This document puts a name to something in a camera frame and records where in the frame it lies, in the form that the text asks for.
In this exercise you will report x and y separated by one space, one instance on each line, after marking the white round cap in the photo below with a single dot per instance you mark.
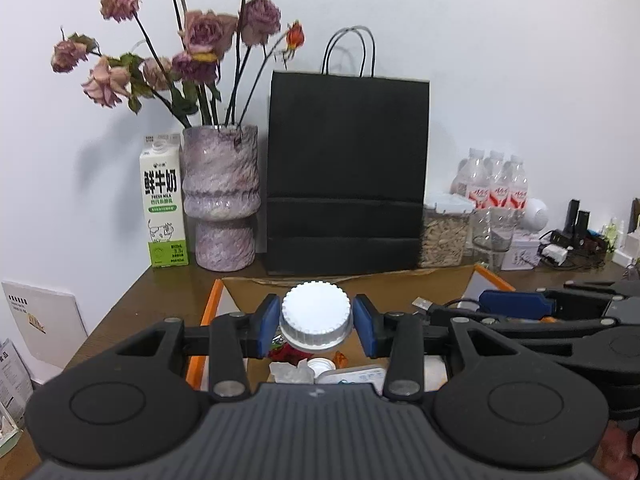
320 365

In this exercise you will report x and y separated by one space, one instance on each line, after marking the clear water bottle red label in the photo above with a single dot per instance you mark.
515 185
494 180
470 180

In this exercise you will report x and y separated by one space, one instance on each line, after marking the black upright charger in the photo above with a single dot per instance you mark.
572 215
583 222

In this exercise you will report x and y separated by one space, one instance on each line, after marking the purple marbled vase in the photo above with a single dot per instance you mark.
220 185

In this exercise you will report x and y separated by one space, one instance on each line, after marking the clear snack jar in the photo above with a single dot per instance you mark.
445 235

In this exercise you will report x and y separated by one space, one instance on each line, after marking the white wall panel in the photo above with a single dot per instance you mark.
45 320

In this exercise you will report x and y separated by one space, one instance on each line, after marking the white round jar lid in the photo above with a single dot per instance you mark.
315 315

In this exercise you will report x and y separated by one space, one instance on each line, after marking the white charger plug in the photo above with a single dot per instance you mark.
554 252

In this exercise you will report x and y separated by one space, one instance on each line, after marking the white green milk carton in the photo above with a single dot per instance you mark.
162 200

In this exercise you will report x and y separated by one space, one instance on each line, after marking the dried pink roses bouquet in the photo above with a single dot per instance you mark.
207 30

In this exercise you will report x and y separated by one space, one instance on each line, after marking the wooden desktop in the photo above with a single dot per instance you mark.
150 300

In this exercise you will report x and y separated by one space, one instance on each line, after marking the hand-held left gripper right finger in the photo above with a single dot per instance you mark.
365 325

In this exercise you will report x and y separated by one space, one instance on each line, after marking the cotton swab box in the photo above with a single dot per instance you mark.
355 375

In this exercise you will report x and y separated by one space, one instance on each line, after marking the white tissue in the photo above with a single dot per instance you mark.
290 372

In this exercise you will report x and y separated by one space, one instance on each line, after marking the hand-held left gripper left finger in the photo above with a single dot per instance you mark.
270 325

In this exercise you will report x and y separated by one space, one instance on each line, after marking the white printed leaflet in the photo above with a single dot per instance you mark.
12 380

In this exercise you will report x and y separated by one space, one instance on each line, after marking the clear drinking glass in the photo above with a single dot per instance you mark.
492 235

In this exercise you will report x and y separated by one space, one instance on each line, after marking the red artificial rose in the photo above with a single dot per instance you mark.
285 355

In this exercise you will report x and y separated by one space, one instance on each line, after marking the small orange wrapper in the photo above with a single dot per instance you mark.
341 358

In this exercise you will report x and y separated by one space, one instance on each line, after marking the red cardboard box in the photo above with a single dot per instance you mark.
250 285

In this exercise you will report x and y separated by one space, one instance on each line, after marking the black paper bag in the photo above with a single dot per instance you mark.
345 160

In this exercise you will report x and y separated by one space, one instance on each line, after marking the small white box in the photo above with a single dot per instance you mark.
520 252

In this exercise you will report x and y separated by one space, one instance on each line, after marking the person's clothed leg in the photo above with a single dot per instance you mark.
622 455

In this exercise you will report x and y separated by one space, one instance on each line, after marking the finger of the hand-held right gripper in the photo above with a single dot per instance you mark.
515 305
550 329

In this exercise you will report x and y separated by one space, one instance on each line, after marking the white round speaker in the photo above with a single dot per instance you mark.
535 215

